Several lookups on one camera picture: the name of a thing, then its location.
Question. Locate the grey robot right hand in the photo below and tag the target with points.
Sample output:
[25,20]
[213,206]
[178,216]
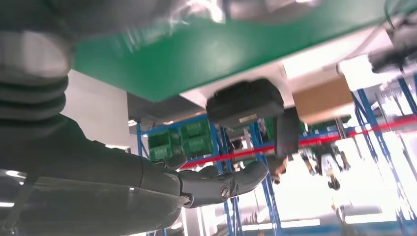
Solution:
[81,182]

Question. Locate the blue metal rack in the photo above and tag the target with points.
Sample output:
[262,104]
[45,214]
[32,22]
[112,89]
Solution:
[217,146]

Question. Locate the black zip carry case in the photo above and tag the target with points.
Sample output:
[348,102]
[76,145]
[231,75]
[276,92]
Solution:
[244,101]

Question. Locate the green table mat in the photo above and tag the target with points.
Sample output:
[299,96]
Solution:
[211,52]

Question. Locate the person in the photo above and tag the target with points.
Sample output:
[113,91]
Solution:
[286,133]

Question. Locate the red horizontal bar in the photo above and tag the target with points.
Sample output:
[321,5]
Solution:
[312,140]

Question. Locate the closed cardboard box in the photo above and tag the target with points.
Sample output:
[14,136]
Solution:
[322,99]

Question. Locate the white flat box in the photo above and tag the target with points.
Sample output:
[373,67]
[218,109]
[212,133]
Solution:
[358,71]

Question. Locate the black remote controller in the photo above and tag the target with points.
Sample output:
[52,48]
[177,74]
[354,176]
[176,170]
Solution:
[391,55]

